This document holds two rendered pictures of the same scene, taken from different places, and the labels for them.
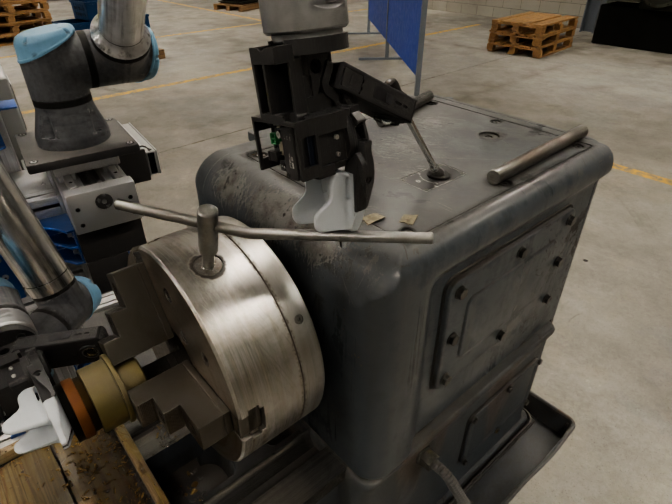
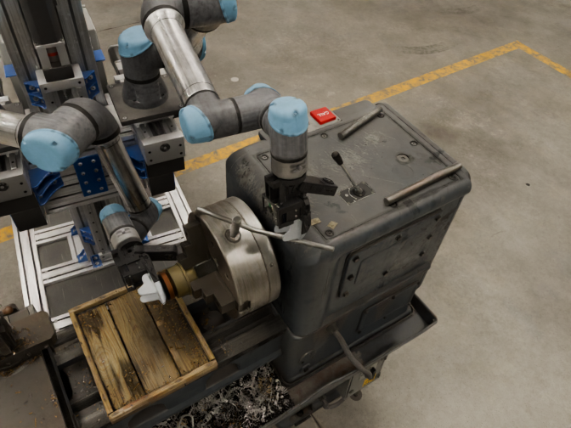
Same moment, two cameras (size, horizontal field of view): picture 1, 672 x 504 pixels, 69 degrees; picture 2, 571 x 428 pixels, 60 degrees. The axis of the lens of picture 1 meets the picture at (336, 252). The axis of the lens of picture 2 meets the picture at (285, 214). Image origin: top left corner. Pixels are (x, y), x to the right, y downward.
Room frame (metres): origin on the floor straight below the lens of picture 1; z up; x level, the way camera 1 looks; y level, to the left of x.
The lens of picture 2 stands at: (-0.29, -0.04, 2.19)
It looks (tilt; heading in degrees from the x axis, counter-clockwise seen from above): 48 degrees down; 5
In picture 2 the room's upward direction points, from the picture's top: 6 degrees clockwise
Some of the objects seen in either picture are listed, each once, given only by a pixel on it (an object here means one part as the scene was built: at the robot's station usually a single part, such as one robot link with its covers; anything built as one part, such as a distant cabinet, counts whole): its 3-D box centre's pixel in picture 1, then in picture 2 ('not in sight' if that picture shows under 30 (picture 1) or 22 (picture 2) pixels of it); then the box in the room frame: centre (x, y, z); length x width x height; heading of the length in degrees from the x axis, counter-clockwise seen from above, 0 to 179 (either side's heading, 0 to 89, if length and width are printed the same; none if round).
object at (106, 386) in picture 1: (105, 394); (178, 280); (0.40, 0.28, 1.08); 0.09 x 0.09 x 0.09; 41
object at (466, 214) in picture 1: (399, 244); (340, 207); (0.78, -0.12, 1.06); 0.59 x 0.48 x 0.39; 131
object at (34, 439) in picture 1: (42, 435); (151, 295); (0.35, 0.34, 1.07); 0.09 x 0.06 x 0.03; 40
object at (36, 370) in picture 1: (40, 381); (150, 272); (0.40, 0.36, 1.10); 0.09 x 0.02 x 0.05; 40
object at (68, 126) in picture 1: (68, 117); (144, 83); (1.06, 0.59, 1.21); 0.15 x 0.15 x 0.10
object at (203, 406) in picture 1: (194, 408); (218, 295); (0.38, 0.17, 1.08); 0.12 x 0.11 x 0.05; 41
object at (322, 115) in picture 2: not in sight; (322, 116); (0.96, -0.02, 1.26); 0.06 x 0.06 x 0.02; 41
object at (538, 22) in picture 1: (532, 33); not in sight; (8.08, -3.02, 0.22); 1.25 x 0.86 x 0.44; 135
